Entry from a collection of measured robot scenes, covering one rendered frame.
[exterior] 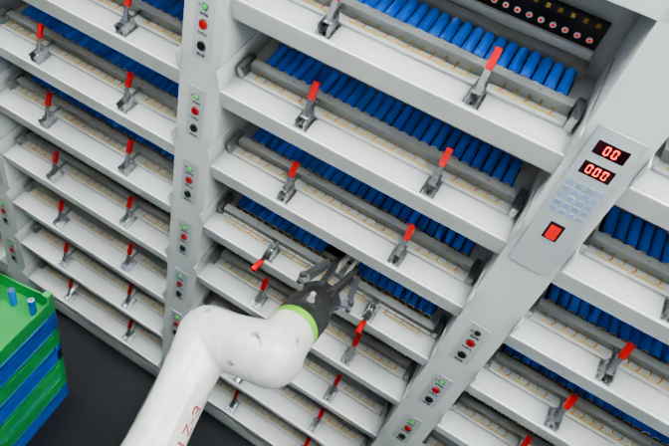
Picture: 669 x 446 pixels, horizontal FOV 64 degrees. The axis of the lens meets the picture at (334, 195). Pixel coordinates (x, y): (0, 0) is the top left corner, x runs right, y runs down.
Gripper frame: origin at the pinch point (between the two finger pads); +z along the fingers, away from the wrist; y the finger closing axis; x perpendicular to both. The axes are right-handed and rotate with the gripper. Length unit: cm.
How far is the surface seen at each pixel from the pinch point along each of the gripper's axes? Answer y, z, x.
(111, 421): 51, -1, 103
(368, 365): -14.5, 3.1, 25.4
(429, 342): -23.7, -0.8, 6.9
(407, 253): -10.7, -3.9, -12.1
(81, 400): 64, -1, 103
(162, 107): 54, -2, -13
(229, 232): 28.9, -2.6, 7.7
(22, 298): 78, -15, 56
